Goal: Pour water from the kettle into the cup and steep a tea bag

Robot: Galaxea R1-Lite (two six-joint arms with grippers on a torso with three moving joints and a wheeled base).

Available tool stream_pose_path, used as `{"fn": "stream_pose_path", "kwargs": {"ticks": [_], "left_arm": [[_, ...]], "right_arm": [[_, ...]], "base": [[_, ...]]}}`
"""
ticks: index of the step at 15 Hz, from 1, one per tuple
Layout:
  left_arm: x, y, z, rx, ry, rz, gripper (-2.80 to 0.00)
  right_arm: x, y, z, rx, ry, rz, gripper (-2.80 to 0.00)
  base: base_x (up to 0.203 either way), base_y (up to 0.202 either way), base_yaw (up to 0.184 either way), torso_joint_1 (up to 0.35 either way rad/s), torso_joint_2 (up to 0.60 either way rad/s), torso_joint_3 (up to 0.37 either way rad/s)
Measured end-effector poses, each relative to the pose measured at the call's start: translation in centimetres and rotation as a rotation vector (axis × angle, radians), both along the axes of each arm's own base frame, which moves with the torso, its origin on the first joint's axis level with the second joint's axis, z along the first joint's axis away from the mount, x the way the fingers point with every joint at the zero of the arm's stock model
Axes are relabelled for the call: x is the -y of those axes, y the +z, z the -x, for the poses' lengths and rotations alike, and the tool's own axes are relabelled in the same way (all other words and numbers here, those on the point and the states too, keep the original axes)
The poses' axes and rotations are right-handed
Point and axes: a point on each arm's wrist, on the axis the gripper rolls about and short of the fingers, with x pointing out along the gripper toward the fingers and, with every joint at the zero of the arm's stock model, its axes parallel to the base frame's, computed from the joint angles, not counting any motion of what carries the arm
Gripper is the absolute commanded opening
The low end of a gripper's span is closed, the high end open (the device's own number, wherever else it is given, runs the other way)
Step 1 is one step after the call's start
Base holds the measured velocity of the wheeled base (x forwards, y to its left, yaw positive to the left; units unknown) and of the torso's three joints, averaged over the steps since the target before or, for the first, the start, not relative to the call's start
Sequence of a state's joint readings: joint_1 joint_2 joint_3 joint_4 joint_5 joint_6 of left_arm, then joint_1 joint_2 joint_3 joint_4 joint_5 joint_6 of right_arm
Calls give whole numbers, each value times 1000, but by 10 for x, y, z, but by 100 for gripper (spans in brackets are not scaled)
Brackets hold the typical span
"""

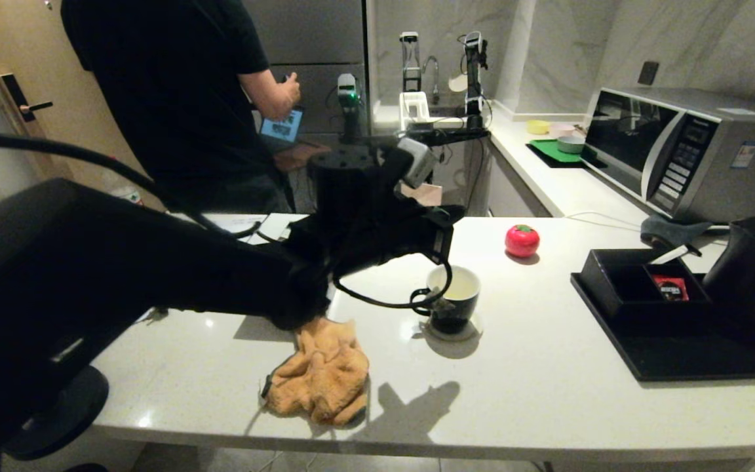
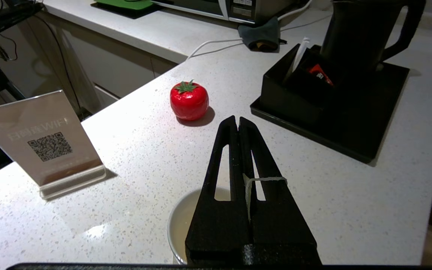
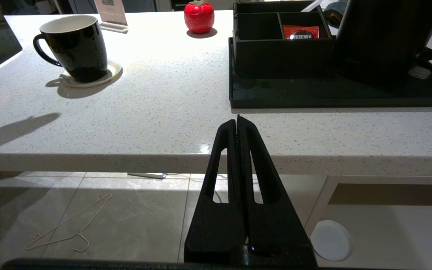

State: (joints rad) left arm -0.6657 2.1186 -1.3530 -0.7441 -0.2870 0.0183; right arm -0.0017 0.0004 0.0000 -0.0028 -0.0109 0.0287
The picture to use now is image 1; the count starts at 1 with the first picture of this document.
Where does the person's right hand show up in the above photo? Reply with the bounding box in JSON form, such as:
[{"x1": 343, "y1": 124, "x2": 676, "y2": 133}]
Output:
[{"x1": 276, "y1": 71, "x2": 302, "y2": 120}]

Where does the grey device green light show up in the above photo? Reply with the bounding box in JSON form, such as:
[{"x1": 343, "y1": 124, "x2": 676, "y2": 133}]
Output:
[{"x1": 337, "y1": 73, "x2": 360, "y2": 142}]

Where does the grey refrigerator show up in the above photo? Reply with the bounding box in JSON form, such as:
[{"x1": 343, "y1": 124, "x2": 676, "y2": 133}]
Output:
[{"x1": 243, "y1": 0, "x2": 375, "y2": 197}]

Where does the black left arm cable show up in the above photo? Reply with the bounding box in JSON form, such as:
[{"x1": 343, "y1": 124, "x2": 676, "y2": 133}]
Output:
[{"x1": 0, "y1": 133, "x2": 455, "y2": 310}]

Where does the black mug white inside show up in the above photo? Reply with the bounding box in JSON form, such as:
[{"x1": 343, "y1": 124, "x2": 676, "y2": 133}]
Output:
[{"x1": 410, "y1": 265, "x2": 482, "y2": 335}]

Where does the red tomato-shaped timer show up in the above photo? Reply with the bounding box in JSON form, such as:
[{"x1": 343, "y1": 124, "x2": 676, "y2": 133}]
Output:
[{"x1": 505, "y1": 224, "x2": 541, "y2": 258}]

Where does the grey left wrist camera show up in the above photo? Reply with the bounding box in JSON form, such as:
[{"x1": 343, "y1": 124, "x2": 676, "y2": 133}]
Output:
[{"x1": 394, "y1": 136, "x2": 438, "y2": 191}]

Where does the chrome faucet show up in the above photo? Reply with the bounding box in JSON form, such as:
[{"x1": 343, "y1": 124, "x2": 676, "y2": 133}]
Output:
[{"x1": 422, "y1": 56, "x2": 442, "y2": 106}]

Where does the silver microwave oven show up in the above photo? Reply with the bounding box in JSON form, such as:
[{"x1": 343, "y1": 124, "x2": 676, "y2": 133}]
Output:
[{"x1": 584, "y1": 85, "x2": 755, "y2": 225}]

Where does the black teleoperation rig stand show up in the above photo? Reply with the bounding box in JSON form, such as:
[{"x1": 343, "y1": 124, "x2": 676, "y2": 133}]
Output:
[{"x1": 358, "y1": 126, "x2": 491, "y2": 155}]

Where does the white plastic stand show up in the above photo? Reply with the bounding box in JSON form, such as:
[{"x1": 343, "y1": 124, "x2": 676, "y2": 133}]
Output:
[{"x1": 398, "y1": 90, "x2": 432, "y2": 132}]

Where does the orange microfibre cloth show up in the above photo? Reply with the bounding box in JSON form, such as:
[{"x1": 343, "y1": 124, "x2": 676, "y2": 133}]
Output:
[{"x1": 261, "y1": 315, "x2": 370, "y2": 427}]

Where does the laptop with blue screen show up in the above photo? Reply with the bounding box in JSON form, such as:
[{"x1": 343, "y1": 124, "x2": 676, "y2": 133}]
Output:
[{"x1": 260, "y1": 108, "x2": 305, "y2": 144}]

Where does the beige wooden door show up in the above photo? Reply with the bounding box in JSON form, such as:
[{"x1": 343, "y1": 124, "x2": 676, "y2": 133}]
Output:
[{"x1": 0, "y1": 0, "x2": 149, "y2": 197}]

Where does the dark grey cloth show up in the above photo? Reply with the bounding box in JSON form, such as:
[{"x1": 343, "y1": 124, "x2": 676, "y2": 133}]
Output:
[{"x1": 642, "y1": 214, "x2": 714, "y2": 250}]

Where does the green cutting mat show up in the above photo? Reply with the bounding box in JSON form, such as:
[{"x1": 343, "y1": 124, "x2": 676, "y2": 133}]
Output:
[{"x1": 526, "y1": 138, "x2": 598, "y2": 168}]

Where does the white power cable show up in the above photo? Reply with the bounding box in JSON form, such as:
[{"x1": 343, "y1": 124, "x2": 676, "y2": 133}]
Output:
[{"x1": 564, "y1": 211, "x2": 732, "y2": 234}]

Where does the person's right forearm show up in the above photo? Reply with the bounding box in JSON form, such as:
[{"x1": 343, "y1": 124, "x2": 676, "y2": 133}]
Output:
[{"x1": 240, "y1": 69, "x2": 290, "y2": 122}]

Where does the beige QR code sign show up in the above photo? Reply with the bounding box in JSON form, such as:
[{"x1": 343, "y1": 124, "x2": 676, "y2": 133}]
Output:
[{"x1": 400, "y1": 182, "x2": 444, "y2": 208}]

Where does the round white coaster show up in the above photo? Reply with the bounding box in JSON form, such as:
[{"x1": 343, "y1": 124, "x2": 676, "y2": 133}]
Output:
[{"x1": 425, "y1": 315, "x2": 484, "y2": 342}]

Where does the black compartment organizer box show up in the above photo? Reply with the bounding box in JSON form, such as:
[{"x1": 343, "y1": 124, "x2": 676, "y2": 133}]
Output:
[{"x1": 581, "y1": 248, "x2": 714, "y2": 332}]

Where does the person in black shirt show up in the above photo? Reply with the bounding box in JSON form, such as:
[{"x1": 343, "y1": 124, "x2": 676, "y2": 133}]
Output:
[{"x1": 60, "y1": 0, "x2": 273, "y2": 214}]

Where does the black round kettle base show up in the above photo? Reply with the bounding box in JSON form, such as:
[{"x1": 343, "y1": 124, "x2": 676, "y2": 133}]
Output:
[{"x1": 3, "y1": 366, "x2": 109, "y2": 461}]

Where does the white stick sachet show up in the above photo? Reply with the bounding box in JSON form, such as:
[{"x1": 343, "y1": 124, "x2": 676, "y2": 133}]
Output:
[{"x1": 651, "y1": 244, "x2": 703, "y2": 265}]

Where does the black door lock handle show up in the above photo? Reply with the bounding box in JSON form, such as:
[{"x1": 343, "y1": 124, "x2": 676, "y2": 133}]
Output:
[{"x1": 0, "y1": 73, "x2": 55, "y2": 142}]

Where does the brown wooden side table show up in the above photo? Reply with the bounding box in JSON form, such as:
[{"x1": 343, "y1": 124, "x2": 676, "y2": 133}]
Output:
[{"x1": 273, "y1": 142, "x2": 334, "y2": 174}]

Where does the black rectangular tray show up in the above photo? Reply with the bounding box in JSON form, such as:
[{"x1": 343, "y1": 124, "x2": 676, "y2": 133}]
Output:
[{"x1": 571, "y1": 272, "x2": 755, "y2": 382}]

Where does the red sachet packet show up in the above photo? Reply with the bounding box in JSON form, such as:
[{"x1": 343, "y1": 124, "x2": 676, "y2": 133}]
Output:
[{"x1": 653, "y1": 275, "x2": 691, "y2": 302}]

